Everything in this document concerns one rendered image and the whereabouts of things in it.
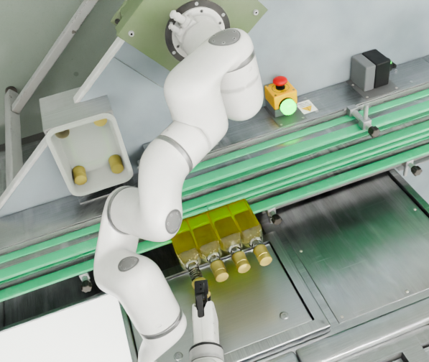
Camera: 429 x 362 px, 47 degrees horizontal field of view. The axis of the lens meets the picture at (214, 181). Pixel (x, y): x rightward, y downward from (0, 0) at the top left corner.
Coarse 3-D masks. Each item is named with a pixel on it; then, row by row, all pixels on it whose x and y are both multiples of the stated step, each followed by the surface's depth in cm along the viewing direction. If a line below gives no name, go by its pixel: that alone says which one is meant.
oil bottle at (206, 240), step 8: (192, 216) 134; (200, 216) 133; (192, 224) 132; (200, 224) 131; (208, 224) 131; (192, 232) 130; (200, 232) 129; (208, 232) 129; (200, 240) 127; (208, 240) 127; (216, 240) 126; (200, 248) 126; (208, 248) 125; (216, 248) 125; (200, 256) 128; (208, 256) 125
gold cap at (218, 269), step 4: (216, 260) 123; (220, 260) 123; (212, 264) 123; (216, 264) 122; (220, 264) 122; (212, 268) 123; (216, 268) 121; (220, 268) 121; (224, 268) 122; (216, 272) 121; (220, 272) 120; (224, 272) 120; (216, 276) 120; (220, 276) 120; (224, 276) 121; (228, 276) 122; (216, 280) 121; (220, 280) 122; (224, 280) 122
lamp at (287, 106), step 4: (284, 100) 136; (288, 100) 135; (292, 100) 136; (280, 104) 136; (284, 104) 135; (288, 104) 134; (292, 104) 135; (280, 108) 137; (284, 108) 135; (288, 108) 135; (292, 108) 135; (284, 112) 136; (288, 112) 136; (292, 112) 136
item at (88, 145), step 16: (64, 128) 118; (80, 128) 128; (96, 128) 129; (112, 128) 127; (48, 144) 120; (64, 144) 129; (80, 144) 131; (96, 144) 132; (112, 144) 134; (64, 160) 128; (80, 160) 134; (96, 160) 135; (128, 160) 130; (64, 176) 127; (96, 176) 135; (112, 176) 135; (128, 176) 133; (80, 192) 132
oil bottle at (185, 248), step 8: (184, 224) 132; (184, 232) 130; (176, 240) 128; (184, 240) 128; (192, 240) 128; (176, 248) 126; (184, 248) 126; (192, 248) 126; (184, 256) 124; (192, 256) 124; (184, 264) 125
